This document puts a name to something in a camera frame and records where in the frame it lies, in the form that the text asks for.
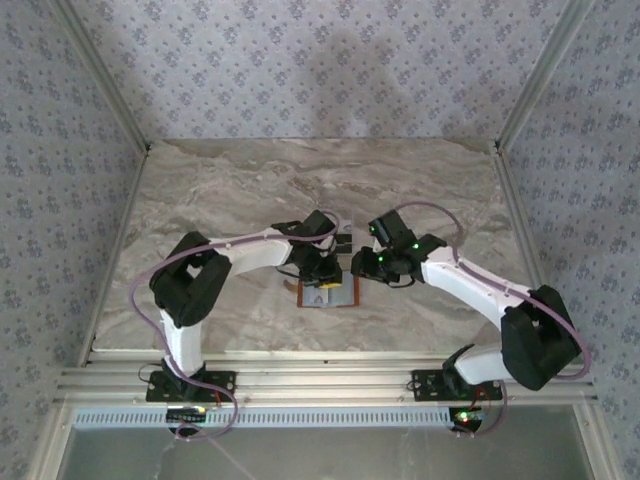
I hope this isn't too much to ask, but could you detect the brown leather card holder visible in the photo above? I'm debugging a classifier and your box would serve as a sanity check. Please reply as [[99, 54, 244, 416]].
[[283, 272, 363, 310]]

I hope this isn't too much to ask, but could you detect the circuit board with lights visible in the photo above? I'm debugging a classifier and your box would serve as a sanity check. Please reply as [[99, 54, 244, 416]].
[[448, 406, 490, 432]]

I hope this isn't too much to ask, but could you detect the circuit board without lights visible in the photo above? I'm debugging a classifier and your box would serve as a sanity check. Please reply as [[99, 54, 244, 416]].
[[166, 406, 209, 424]]

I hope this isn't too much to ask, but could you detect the aluminium rail beam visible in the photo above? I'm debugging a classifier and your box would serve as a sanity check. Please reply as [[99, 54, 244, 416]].
[[53, 348, 600, 407]]

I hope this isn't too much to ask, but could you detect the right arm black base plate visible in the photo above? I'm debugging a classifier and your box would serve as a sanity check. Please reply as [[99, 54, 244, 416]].
[[410, 368, 503, 402]]

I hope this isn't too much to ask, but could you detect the slotted grey cable duct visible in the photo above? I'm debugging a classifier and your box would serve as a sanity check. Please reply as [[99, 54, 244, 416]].
[[72, 406, 454, 430]]

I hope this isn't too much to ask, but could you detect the aluminium side rail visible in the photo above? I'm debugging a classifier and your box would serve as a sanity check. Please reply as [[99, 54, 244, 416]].
[[77, 145, 154, 369], [492, 142, 572, 362]]

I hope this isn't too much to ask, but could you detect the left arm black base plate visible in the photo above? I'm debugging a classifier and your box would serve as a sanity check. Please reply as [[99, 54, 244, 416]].
[[144, 368, 238, 404]]

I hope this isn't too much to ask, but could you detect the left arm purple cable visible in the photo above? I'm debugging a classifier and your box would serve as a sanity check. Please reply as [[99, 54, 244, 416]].
[[129, 207, 344, 442]]

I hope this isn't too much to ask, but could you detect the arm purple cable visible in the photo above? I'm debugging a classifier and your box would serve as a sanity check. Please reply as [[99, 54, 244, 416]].
[[129, 207, 344, 442], [392, 200, 594, 440]]

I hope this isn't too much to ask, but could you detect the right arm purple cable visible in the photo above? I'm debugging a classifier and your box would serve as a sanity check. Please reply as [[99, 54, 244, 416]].
[[392, 200, 594, 440]]

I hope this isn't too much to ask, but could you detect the aluminium corner post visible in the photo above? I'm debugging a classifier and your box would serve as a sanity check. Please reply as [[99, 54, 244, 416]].
[[495, 0, 597, 154], [48, 0, 154, 154]]

